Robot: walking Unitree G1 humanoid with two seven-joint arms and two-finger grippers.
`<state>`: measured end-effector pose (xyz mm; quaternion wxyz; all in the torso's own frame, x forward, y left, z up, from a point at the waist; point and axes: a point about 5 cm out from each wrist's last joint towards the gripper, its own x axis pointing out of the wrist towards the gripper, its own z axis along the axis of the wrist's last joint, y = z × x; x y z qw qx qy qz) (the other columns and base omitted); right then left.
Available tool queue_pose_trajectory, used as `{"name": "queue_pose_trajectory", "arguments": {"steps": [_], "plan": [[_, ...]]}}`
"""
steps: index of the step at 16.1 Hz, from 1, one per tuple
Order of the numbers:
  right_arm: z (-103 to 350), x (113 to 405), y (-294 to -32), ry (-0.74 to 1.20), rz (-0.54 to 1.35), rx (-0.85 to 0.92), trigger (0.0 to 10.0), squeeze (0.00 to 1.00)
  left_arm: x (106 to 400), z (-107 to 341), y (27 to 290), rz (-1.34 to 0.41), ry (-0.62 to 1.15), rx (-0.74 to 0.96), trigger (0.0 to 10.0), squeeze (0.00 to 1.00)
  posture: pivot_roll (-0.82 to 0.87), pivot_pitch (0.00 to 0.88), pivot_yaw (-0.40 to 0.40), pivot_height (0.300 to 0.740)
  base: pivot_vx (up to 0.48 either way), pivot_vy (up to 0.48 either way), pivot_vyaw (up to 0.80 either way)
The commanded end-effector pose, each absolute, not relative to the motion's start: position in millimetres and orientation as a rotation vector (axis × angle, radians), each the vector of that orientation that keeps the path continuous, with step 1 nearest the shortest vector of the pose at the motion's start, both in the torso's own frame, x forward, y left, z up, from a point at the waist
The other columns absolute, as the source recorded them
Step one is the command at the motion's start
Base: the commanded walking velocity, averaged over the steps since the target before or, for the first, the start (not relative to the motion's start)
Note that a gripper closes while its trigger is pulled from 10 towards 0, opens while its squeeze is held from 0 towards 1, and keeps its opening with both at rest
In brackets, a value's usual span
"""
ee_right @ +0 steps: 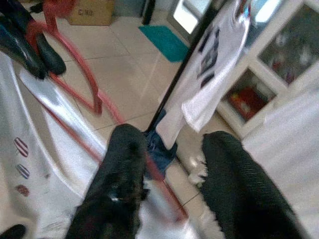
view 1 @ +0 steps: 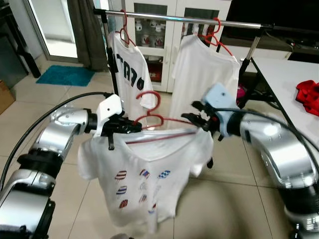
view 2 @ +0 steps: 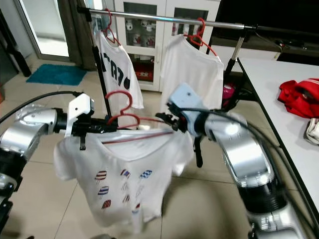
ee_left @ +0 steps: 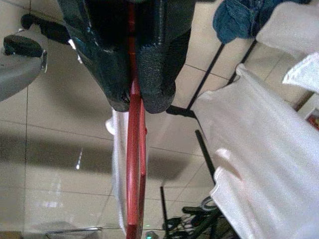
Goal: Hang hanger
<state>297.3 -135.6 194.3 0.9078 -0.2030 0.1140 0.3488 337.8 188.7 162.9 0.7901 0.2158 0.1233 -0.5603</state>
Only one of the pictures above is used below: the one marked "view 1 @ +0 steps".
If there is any white T-shirt with popsicle prints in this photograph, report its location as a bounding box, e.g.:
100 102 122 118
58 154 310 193
77 126 215 235

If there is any white T-shirt with black letters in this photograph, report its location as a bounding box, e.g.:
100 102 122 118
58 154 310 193
108 31 158 114

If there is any pink bag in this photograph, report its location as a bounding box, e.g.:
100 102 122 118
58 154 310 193
236 84 248 106

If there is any plain white T-shirt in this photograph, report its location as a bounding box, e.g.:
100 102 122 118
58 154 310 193
168 34 243 131

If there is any teal floor mat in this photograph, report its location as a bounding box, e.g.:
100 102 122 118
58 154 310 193
36 65 95 87

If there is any white glass door cabinet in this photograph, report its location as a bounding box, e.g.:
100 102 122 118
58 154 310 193
121 0 233 94

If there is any dark grey curtain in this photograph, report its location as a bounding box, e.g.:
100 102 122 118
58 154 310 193
67 0 109 71

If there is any red garment with white stripe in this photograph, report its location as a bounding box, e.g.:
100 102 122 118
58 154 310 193
296 80 319 117

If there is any black metal stand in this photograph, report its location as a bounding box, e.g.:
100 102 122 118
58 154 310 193
0 2 41 79

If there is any brown cardboard box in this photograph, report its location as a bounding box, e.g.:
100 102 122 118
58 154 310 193
0 80 16 116

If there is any white framed glass door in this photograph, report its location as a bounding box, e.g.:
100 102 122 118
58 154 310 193
21 0 80 61

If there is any black television unit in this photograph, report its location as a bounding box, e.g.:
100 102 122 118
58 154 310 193
222 0 319 50

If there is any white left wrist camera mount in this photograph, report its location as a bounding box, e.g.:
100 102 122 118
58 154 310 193
95 94 124 136

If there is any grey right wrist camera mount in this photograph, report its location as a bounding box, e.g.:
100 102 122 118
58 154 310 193
203 83 241 137

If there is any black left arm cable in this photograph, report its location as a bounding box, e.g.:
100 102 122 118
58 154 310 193
0 91 114 192

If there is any black clothes rack post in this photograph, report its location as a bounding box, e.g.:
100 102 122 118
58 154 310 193
238 25 266 98
100 10 121 98

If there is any metal clothes rail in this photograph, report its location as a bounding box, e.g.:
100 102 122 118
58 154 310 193
94 8 274 30

